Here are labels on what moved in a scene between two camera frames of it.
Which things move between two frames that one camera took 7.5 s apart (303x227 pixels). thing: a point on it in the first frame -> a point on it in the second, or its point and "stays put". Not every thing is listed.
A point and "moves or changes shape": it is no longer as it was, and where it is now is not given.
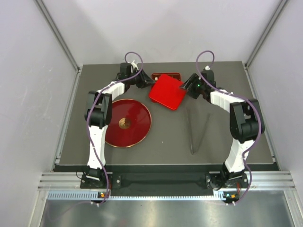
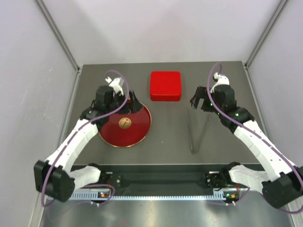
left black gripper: (145, 80) -> (135, 106)
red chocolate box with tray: (155, 76) -> (165, 94)
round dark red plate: (130, 122) stays put
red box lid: (166, 91) moves or changes shape
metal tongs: (193, 152) stays put
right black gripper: (193, 79) -> (201, 93)
